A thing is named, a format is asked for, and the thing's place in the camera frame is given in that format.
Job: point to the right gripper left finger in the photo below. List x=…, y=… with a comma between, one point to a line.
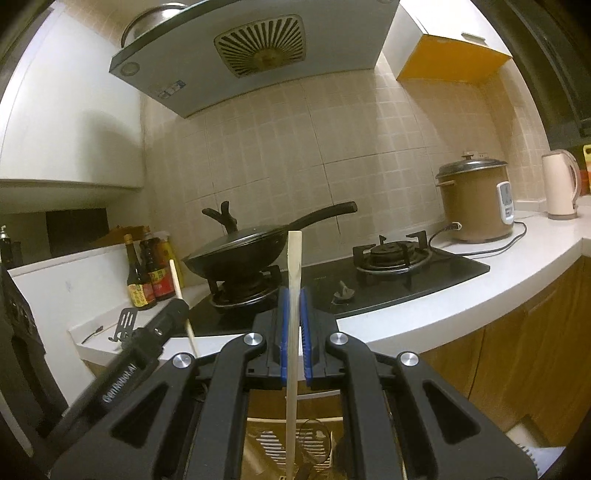
x=187, y=418

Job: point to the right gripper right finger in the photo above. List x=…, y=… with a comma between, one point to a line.
x=403, y=420

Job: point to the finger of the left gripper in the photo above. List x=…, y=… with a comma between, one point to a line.
x=161, y=322

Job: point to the clear spoon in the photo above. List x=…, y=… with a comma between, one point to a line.
x=313, y=450

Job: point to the dark soy sauce bottle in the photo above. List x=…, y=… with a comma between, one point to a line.
x=139, y=286

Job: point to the black gas stove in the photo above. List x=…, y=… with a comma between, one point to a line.
x=376, y=276

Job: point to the red label sauce bottle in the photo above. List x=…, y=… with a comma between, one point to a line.
x=156, y=253

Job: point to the yellow plastic utensil basket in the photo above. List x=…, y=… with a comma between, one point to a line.
x=264, y=450

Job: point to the black wok with lid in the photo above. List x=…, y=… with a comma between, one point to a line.
x=244, y=252

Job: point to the wooden base cabinets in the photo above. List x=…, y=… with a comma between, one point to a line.
x=522, y=356

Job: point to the brown rice cooker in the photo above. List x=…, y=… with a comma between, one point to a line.
x=477, y=199

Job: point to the white electric kettle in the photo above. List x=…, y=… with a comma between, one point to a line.
x=562, y=182

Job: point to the range hood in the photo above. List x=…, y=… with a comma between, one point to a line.
x=213, y=51

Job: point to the yellow oil bottle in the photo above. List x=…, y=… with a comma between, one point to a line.
x=586, y=174

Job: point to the dark window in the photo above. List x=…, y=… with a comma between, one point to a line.
x=550, y=43

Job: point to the white orange wall cabinet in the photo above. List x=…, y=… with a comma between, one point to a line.
x=443, y=40

